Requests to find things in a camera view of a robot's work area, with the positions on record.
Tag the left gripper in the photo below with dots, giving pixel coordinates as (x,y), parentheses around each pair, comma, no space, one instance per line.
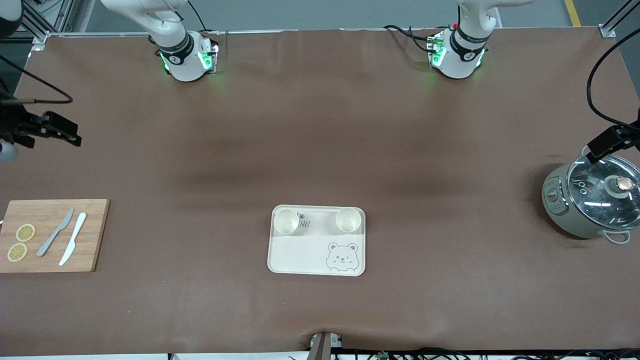
(621,135)

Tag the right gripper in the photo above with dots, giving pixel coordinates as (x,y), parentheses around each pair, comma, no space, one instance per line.
(11,124)

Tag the white IKEA cup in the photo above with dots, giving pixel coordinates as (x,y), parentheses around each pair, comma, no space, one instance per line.
(286,221)
(348,220)

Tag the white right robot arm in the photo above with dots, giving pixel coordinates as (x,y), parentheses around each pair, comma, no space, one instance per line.
(185,65)

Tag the cream bear print tray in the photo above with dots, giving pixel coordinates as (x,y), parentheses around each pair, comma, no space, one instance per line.
(310,255)

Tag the glass pot lid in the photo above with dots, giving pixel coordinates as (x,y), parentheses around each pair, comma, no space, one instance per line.
(595,200)

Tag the grey-green electric cooking pot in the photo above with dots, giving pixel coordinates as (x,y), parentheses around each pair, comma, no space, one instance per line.
(560,215)

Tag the grey plastic knife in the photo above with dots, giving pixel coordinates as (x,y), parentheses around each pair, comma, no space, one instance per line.
(52,237)

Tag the bamboo cutting board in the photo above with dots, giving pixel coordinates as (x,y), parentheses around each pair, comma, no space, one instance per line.
(92,235)

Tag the yellow lemon slice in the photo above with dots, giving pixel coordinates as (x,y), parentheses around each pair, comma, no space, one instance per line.
(25,232)
(17,252)

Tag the white plastic knife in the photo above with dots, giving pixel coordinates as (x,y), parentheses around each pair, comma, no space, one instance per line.
(74,240)

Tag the brown table mat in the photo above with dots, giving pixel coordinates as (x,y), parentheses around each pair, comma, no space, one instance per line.
(320,125)

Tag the aluminium frame profile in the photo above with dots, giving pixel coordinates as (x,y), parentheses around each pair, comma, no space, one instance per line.
(610,25)
(42,25)

